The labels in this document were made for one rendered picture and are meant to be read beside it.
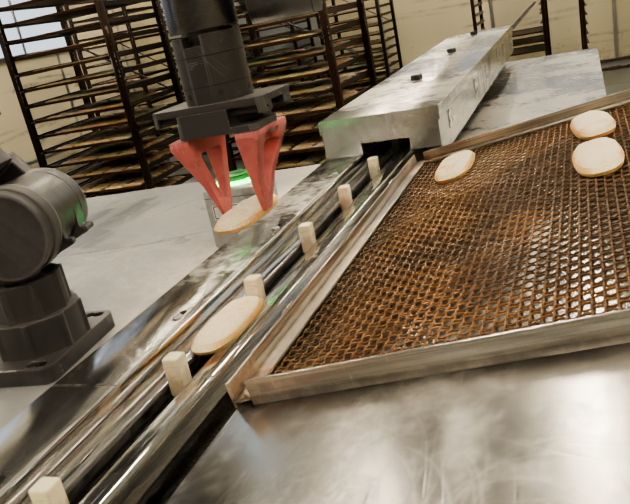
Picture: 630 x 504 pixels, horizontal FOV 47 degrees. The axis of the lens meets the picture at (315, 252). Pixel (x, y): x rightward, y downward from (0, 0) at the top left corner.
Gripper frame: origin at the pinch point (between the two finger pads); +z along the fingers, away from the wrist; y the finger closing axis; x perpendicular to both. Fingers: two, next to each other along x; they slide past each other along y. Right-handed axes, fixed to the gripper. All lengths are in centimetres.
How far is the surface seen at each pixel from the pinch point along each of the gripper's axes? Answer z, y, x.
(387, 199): 4.0, -9.7, -10.3
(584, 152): 0.2, -27.9, -4.7
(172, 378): 7.7, 0.0, 16.9
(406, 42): 34, 141, -700
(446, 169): 2.5, -15.2, -13.5
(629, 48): 77, -67, -700
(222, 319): 7.1, 0.0, 8.7
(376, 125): 2.7, 0.1, -45.3
